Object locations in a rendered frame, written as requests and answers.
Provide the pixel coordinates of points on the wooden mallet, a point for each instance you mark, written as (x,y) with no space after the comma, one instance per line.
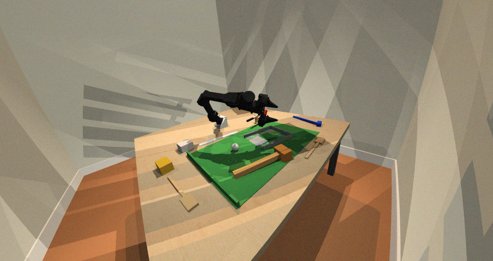
(280,152)

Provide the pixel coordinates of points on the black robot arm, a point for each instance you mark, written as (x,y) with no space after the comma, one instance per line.
(241,100)

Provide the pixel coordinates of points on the yellow cube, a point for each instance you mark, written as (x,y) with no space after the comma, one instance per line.
(164,165)

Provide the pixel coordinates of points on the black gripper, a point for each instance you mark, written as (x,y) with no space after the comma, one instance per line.
(263,119)

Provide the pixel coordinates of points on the blue putter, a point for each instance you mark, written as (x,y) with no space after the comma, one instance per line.
(318,123)

